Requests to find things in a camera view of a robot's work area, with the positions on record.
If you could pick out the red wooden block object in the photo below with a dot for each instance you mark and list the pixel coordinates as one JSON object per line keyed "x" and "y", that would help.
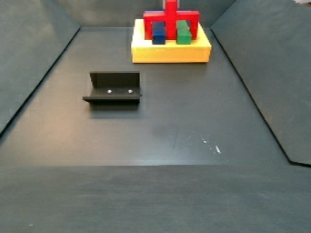
{"x": 170, "y": 18}

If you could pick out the yellow wooden board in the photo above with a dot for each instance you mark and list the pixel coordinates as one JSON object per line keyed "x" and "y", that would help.
{"x": 146, "y": 53}

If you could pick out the green wooden block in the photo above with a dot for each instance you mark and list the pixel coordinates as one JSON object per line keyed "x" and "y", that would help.
{"x": 184, "y": 37}

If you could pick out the blue wooden block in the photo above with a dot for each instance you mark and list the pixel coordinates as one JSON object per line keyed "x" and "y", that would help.
{"x": 158, "y": 33}

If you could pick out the black angled bracket holder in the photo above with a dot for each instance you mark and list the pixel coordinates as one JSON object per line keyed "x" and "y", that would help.
{"x": 115, "y": 86}

